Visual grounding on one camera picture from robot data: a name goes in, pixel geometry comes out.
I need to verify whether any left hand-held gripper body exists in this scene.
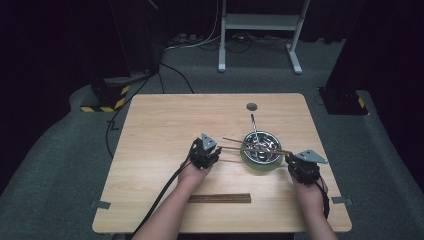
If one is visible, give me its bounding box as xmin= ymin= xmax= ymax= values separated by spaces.
xmin=188 ymin=132 xmax=221 ymax=170

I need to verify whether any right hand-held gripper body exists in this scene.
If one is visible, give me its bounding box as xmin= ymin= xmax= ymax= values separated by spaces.
xmin=288 ymin=148 xmax=330 ymax=186

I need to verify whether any dark wooden chopstick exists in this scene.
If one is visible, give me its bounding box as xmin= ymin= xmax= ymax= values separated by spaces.
xmin=217 ymin=145 xmax=294 ymax=156
xmin=222 ymin=136 xmax=294 ymax=155

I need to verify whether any green bowl with steel inside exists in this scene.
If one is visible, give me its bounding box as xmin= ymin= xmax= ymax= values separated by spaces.
xmin=240 ymin=130 xmax=283 ymax=165

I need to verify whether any green round mat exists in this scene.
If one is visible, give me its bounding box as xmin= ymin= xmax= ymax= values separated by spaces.
xmin=239 ymin=149 xmax=285 ymax=173

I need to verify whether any metal spoon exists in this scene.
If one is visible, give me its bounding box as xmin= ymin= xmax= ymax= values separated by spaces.
xmin=250 ymin=113 xmax=268 ymax=160

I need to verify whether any person's left hand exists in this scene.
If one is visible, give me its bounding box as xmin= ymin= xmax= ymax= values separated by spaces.
xmin=177 ymin=162 xmax=215 ymax=189

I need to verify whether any person's right hand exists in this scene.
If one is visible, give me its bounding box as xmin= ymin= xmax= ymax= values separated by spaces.
xmin=291 ymin=178 xmax=328 ymax=216

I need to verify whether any row of brown chopsticks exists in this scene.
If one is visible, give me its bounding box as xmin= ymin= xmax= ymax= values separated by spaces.
xmin=187 ymin=193 xmax=252 ymax=204

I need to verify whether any black base with yellow stripes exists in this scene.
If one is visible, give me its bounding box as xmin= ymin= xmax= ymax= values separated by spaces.
xmin=317 ymin=85 xmax=371 ymax=117
xmin=79 ymin=77 xmax=132 ymax=114

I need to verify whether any white metal stand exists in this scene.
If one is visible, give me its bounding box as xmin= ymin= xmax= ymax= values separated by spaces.
xmin=217 ymin=0 xmax=312 ymax=75

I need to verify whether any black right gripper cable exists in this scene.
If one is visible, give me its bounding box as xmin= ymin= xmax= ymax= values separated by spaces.
xmin=313 ymin=179 xmax=332 ymax=221

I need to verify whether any grey table bracket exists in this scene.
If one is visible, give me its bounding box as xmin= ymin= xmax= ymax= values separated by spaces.
xmin=90 ymin=200 xmax=112 ymax=211
xmin=331 ymin=196 xmax=354 ymax=206

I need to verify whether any black floor cable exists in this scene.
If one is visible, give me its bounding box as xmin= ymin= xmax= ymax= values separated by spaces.
xmin=105 ymin=61 xmax=195 ymax=159

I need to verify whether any white floor cable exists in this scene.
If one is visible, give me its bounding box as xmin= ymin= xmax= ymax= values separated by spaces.
xmin=164 ymin=0 xmax=223 ymax=51

